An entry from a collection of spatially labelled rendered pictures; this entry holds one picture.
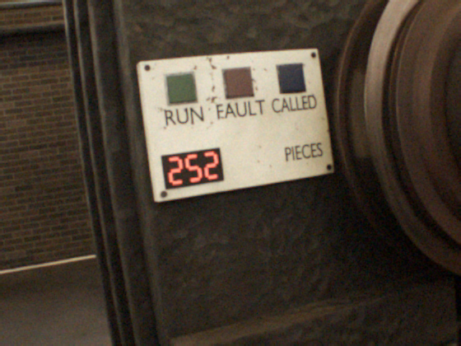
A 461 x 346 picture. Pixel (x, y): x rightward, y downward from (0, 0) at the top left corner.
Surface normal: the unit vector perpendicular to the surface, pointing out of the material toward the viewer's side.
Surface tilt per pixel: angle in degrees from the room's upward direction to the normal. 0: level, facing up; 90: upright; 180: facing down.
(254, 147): 90
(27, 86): 90
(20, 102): 90
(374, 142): 90
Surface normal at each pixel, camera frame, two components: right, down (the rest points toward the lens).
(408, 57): 0.35, 0.00
